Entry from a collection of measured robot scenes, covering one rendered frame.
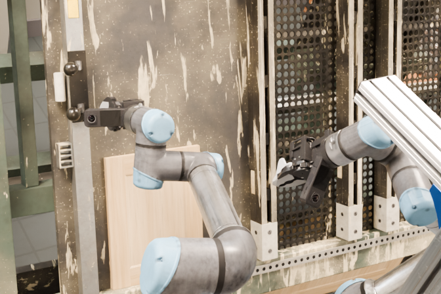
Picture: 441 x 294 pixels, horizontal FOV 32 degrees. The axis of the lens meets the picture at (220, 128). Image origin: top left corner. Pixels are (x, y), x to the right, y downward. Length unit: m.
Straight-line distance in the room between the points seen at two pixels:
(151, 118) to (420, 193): 0.64
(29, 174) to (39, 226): 1.43
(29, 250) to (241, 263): 2.15
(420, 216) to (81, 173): 1.02
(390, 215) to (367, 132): 1.24
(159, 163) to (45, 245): 1.83
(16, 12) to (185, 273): 1.01
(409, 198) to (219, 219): 0.40
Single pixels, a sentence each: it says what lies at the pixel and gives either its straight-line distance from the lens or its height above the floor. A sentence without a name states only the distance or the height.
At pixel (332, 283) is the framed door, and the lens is 3.43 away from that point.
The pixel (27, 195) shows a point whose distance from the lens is 2.27.
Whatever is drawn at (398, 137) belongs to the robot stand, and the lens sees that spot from 1.39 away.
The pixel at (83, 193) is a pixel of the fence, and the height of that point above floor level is 1.17.
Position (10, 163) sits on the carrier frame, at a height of 0.18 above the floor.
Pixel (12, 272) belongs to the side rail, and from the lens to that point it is 2.23.
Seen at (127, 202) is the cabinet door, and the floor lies 1.11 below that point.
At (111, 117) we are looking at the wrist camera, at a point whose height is 1.51.
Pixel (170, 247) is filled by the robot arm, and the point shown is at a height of 1.65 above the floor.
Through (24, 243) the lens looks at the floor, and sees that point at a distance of 3.62.
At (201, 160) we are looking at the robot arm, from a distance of 1.86.
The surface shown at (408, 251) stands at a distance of 2.98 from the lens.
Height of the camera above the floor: 2.78
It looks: 39 degrees down
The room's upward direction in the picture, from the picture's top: 19 degrees clockwise
